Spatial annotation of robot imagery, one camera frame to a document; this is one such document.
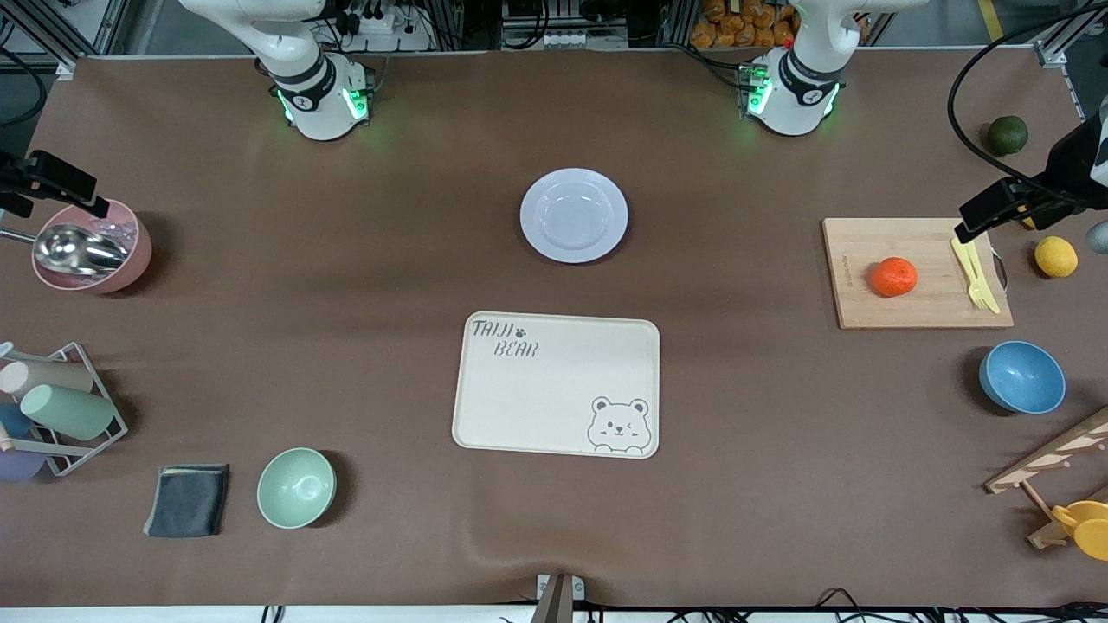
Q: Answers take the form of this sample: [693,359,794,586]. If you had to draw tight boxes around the light green cup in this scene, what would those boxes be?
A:
[20,383,116,440]

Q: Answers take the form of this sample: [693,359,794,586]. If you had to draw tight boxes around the bag of orange fruits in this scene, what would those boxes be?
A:
[690,0,802,50]

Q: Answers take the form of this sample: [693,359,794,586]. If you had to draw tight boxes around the pink bowl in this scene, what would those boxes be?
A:
[31,198,153,295]

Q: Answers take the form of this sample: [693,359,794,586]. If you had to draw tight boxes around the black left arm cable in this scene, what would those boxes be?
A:
[946,17,1108,189]

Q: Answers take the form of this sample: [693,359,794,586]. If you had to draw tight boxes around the dark green round fruit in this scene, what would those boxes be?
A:
[988,115,1030,157]

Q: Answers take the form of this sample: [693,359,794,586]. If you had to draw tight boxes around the yellow plastic fork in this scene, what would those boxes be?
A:
[950,235,1002,314]

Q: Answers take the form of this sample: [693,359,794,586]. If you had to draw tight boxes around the dark grey folded cloth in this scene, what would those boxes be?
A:
[143,464,231,539]

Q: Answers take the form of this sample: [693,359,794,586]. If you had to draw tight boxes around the cream tray with bear print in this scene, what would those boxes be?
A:
[451,311,661,460]

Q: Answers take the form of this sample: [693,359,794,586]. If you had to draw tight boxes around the beige cup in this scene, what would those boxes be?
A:
[0,359,94,399]

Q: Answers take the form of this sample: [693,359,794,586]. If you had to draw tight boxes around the white power strip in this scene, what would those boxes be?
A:
[333,0,434,53]

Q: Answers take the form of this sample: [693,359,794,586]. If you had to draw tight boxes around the orange fruit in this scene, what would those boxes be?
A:
[871,257,918,299]

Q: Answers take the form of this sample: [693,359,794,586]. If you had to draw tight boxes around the blue bowl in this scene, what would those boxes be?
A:
[978,340,1067,415]

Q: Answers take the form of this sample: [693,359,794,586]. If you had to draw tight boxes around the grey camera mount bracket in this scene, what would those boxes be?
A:
[530,573,586,623]

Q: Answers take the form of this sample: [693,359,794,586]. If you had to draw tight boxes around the purple cup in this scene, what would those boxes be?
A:
[0,448,46,482]

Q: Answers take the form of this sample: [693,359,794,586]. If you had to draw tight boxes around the metal scoop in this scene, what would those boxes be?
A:
[0,223,131,278]

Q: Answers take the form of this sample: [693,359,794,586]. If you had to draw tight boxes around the yellow mug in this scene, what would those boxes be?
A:
[1052,499,1108,562]

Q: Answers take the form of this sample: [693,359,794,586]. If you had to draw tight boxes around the aluminium frame post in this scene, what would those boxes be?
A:
[0,0,131,80]
[1034,0,1108,122]

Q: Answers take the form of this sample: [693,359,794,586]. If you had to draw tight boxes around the wooden mug rack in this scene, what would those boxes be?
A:
[984,407,1108,550]

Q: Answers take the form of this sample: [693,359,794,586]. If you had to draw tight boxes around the bamboo cutting board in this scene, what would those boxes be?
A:
[821,216,1015,331]

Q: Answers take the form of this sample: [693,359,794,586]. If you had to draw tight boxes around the grey wire cup rack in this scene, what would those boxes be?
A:
[0,342,129,478]

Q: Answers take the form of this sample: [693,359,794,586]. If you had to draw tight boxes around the light green bowl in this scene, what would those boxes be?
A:
[256,446,337,530]

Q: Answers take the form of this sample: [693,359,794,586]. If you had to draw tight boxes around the yellow lemon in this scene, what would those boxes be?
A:
[1034,235,1079,279]

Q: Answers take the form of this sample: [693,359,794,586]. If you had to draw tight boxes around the white round plate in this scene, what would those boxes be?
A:
[519,167,629,265]

